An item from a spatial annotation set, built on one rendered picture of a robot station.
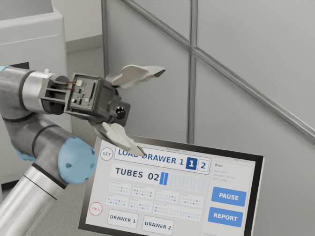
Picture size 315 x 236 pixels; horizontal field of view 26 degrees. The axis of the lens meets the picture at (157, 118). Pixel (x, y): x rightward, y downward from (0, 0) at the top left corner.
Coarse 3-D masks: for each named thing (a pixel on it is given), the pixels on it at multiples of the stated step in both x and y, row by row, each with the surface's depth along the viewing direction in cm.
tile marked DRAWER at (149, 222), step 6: (144, 216) 203; (150, 216) 203; (144, 222) 203; (150, 222) 203; (156, 222) 202; (162, 222) 202; (168, 222) 202; (144, 228) 203; (150, 228) 202; (156, 228) 202; (162, 228) 202; (168, 228) 201; (162, 234) 201; (168, 234) 201
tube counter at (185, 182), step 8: (152, 176) 205; (160, 176) 205; (168, 176) 204; (176, 176) 204; (184, 176) 203; (192, 176) 203; (160, 184) 204; (168, 184) 204; (176, 184) 203; (184, 184) 203; (192, 184) 202; (200, 184) 202
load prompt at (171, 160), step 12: (120, 156) 209; (132, 156) 208; (144, 156) 207; (156, 156) 206; (168, 156) 205; (180, 156) 204; (192, 156) 204; (168, 168) 205; (180, 168) 204; (192, 168) 203; (204, 168) 202
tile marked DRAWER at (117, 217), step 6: (114, 210) 206; (120, 210) 205; (108, 216) 206; (114, 216) 205; (120, 216) 205; (126, 216) 205; (132, 216) 204; (138, 216) 204; (108, 222) 205; (114, 222) 205; (120, 222) 205; (126, 222) 204; (132, 222) 204; (132, 228) 204
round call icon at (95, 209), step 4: (92, 204) 208; (96, 204) 207; (100, 204) 207; (92, 208) 207; (96, 208) 207; (100, 208) 207; (88, 212) 207; (92, 212) 207; (96, 212) 207; (100, 212) 207; (100, 216) 206
